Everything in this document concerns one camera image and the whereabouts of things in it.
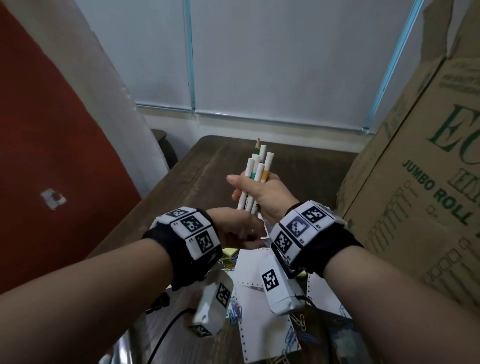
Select white highlighter yellow band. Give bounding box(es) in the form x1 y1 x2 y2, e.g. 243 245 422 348
236 157 257 212

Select coloured paper clips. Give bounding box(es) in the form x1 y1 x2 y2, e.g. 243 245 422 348
223 260 320 364

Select person's right hand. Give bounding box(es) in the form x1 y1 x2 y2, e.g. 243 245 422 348
226 172 301 226

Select large printed cardboard box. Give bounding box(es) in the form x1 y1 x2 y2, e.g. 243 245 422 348
335 0 480 323

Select frosted glass partition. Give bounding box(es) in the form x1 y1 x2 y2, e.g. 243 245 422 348
73 0 451 134

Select person's left hand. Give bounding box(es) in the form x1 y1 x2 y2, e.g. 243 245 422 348
206 207 269 250

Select person's left forearm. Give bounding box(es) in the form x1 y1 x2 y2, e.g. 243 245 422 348
0 238 175 364

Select person's right forearm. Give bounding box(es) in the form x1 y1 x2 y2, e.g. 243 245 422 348
323 245 480 364

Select pile of white papers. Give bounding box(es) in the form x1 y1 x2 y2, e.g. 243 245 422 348
224 247 353 364

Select red panel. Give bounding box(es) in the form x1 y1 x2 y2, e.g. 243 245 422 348
0 3 143 295

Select black camera cable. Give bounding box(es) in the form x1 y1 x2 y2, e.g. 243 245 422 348
296 294 335 364
146 308 197 364

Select black wristband with marker tiles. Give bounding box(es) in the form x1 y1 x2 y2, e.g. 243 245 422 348
141 206 223 292
269 200 364 279

